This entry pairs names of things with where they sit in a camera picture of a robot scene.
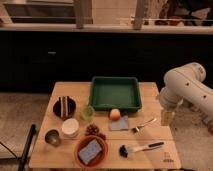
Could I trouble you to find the black chair frame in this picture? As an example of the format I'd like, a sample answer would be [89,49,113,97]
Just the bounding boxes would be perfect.
[18,124,36,171]

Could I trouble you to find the black and white dish brush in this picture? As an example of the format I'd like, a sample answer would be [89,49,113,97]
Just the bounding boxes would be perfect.
[119,142,164,158]

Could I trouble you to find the brown striped block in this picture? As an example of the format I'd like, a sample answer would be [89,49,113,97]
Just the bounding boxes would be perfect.
[60,96,70,119]

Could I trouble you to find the dark round bowl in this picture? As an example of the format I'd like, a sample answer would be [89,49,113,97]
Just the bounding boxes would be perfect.
[53,96,76,120]

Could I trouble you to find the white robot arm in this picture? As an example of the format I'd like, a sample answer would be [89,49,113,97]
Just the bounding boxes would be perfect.
[158,62,213,135]

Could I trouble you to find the white round container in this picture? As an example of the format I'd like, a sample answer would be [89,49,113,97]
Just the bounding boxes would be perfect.
[61,118,79,137]

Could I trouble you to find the orange round fruit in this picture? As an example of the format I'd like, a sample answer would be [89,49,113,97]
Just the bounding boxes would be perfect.
[109,109,121,121]

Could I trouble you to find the blue sponge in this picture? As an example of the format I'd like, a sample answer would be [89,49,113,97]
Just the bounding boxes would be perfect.
[78,139,102,164]

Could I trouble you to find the silver metal fork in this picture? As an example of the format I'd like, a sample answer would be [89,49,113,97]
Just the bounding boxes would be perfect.
[131,118,157,134]

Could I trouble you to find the small metal cup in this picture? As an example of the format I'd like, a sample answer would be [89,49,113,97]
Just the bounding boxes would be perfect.
[45,129,61,147]

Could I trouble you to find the green plastic cup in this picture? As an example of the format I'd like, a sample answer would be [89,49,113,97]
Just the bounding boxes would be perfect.
[81,106,95,122]

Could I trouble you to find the grey folded cloth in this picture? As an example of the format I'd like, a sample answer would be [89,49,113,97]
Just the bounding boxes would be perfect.
[109,116,129,131]

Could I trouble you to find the green plastic tray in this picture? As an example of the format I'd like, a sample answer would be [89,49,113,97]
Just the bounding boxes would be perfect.
[89,76,142,112]

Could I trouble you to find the terracotta orange bowl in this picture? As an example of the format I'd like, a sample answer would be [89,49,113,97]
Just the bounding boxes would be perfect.
[75,135,108,169]

